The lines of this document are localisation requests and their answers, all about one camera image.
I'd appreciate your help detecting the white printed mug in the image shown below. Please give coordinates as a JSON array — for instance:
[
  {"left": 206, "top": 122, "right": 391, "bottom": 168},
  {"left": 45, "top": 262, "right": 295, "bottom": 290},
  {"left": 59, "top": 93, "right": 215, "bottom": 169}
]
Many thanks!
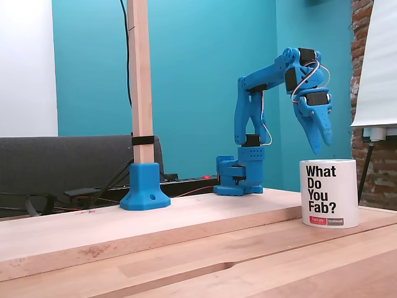
[{"left": 299, "top": 159, "right": 360, "bottom": 230}]

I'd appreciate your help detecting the black flip chart leg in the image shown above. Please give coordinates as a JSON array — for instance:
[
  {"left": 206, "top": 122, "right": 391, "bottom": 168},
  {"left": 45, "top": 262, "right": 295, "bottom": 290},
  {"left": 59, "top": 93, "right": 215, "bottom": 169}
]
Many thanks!
[{"left": 357, "top": 141, "right": 373, "bottom": 205}]

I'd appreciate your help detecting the black power strip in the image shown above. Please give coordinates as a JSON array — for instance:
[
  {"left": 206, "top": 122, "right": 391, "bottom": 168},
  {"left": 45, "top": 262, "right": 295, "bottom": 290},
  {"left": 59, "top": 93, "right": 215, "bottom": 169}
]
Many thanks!
[{"left": 159, "top": 174, "right": 221, "bottom": 197}]

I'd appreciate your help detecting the flat black device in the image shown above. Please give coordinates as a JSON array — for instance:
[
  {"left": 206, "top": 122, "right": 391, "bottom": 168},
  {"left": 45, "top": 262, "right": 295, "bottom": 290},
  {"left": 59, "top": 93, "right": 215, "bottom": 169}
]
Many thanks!
[{"left": 63, "top": 187, "right": 105, "bottom": 200}]

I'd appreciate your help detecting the dark grey sofa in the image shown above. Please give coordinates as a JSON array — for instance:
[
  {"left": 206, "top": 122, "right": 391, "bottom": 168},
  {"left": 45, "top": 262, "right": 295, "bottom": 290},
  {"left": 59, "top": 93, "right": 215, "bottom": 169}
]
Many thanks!
[{"left": 0, "top": 133, "right": 166, "bottom": 218}]

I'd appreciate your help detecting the thin red wire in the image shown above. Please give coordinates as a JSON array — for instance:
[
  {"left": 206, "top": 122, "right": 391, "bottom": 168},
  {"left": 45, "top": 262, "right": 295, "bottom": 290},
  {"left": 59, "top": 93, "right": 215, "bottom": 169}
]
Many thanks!
[{"left": 55, "top": 185, "right": 218, "bottom": 212}]

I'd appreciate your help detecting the black strap on post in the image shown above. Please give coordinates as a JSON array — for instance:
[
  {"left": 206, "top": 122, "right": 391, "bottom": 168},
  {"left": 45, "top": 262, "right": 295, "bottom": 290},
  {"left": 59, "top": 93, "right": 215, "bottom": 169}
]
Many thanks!
[{"left": 131, "top": 135, "right": 156, "bottom": 146}]

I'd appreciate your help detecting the blue post base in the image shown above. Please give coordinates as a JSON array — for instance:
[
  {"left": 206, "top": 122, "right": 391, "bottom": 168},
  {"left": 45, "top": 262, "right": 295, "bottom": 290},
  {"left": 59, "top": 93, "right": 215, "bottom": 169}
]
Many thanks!
[{"left": 119, "top": 161, "right": 172, "bottom": 211}]

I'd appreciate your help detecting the wooden post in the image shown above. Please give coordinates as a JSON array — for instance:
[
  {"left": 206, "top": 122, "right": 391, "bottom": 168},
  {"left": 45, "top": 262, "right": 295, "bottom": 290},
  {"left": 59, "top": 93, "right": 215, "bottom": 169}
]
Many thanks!
[{"left": 127, "top": 0, "right": 155, "bottom": 165}]

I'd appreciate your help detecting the thin black cable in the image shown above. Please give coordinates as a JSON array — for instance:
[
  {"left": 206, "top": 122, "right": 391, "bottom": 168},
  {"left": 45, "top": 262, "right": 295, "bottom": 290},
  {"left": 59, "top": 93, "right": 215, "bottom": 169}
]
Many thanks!
[{"left": 120, "top": 0, "right": 133, "bottom": 108}]

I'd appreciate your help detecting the thick black cable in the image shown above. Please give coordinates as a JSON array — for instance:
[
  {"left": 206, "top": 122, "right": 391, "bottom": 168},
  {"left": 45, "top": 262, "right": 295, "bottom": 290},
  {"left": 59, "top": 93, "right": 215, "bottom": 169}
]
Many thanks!
[{"left": 89, "top": 158, "right": 135, "bottom": 208}]

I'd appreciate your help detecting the black strap loop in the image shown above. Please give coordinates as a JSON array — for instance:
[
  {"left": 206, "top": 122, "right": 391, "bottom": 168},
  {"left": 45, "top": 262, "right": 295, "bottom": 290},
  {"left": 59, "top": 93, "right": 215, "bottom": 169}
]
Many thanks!
[{"left": 25, "top": 192, "right": 57, "bottom": 217}]

